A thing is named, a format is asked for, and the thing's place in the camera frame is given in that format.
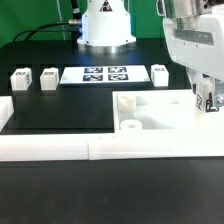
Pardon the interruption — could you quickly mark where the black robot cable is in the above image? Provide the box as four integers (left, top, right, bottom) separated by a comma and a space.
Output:
12, 0, 83, 42

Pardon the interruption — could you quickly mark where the white base AprilTag sheet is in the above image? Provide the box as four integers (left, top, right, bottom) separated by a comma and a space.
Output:
60, 65, 150, 85

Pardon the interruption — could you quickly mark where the thin light cable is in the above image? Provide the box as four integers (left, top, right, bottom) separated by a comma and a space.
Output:
56, 0, 66, 42

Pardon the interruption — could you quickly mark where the white square tabletop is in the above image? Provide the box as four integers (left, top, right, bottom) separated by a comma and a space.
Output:
112, 90, 224, 132

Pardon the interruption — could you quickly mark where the white U-shaped obstacle fence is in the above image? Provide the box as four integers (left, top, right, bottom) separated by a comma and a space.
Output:
0, 96, 224, 161

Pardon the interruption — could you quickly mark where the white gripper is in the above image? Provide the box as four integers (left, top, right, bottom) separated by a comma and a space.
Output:
163, 14, 224, 108

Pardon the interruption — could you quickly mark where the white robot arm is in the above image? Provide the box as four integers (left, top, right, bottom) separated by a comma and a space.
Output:
78, 0, 224, 108

